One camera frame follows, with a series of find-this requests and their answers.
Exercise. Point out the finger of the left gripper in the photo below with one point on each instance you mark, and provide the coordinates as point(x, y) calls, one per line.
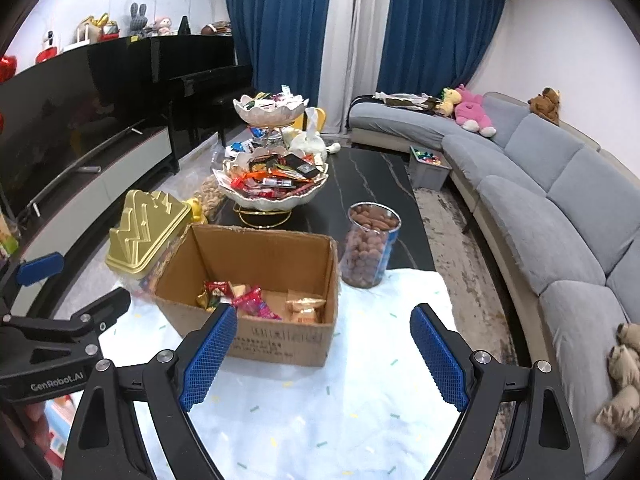
point(80, 333)
point(21, 282)

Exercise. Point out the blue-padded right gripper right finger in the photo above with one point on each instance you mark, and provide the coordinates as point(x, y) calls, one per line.
point(541, 442)

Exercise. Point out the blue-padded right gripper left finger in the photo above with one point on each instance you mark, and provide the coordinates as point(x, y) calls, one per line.
point(106, 440)

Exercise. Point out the red white candy packet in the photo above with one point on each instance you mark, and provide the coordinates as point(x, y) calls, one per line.
point(216, 291)

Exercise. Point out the person's left hand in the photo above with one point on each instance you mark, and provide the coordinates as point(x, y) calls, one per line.
point(38, 426)

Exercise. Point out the white TV cabinet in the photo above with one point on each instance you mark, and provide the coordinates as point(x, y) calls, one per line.
point(74, 219)

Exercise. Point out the beige plush on sofa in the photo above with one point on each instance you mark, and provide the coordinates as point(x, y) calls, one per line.
point(620, 415)

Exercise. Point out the gold tree-shaped box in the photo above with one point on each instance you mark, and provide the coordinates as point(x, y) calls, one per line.
point(150, 221)

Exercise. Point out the pink candy wrapper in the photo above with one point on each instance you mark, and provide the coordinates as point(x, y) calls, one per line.
point(253, 303)

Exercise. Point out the black television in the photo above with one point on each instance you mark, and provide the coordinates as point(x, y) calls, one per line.
point(60, 110)

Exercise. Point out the bag of peanuts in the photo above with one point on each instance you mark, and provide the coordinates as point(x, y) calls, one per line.
point(211, 197)

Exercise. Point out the orange snack packet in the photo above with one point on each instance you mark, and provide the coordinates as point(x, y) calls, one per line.
point(305, 310)

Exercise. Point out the grey sectional sofa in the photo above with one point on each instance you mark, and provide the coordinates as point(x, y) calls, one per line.
point(561, 218)

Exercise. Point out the red heart balloon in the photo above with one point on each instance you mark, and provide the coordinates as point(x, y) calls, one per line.
point(8, 67)

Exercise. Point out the brown cardboard box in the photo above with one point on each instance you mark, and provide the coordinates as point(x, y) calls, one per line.
point(295, 273)

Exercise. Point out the two-tier white snack stand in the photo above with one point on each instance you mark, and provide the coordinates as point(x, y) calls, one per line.
point(262, 177)

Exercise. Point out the clear jar of nuts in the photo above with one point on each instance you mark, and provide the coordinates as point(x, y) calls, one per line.
point(369, 243)

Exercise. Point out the black piano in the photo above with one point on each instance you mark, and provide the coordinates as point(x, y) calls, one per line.
point(184, 83)

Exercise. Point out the grey toy storage bin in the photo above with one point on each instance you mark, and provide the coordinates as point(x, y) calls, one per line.
point(428, 169)

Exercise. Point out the white plush toy on table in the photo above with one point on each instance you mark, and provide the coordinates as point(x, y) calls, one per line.
point(307, 137)

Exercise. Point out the grey bunny plush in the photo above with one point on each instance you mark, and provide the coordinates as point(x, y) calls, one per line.
point(138, 19)

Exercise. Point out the pink plush toy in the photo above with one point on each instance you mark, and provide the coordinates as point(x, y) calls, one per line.
point(470, 115)

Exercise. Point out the brown plush on sofa back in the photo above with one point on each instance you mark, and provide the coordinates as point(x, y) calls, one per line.
point(546, 105)

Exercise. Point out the yellow plush toy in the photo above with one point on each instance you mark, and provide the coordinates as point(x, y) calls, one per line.
point(449, 99)

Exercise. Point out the clothes pile on sofa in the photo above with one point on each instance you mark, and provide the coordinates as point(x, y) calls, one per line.
point(421, 102)

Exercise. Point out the left blue curtain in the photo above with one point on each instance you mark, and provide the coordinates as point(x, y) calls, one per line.
point(283, 42)

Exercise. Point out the blue curtain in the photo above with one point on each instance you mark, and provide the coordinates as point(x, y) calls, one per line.
point(283, 42)
point(431, 45)

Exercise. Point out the white sheer curtain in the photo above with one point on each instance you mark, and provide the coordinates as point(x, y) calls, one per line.
point(351, 57)

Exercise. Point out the right blue curtain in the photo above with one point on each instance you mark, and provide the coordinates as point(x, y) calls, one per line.
point(431, 45)

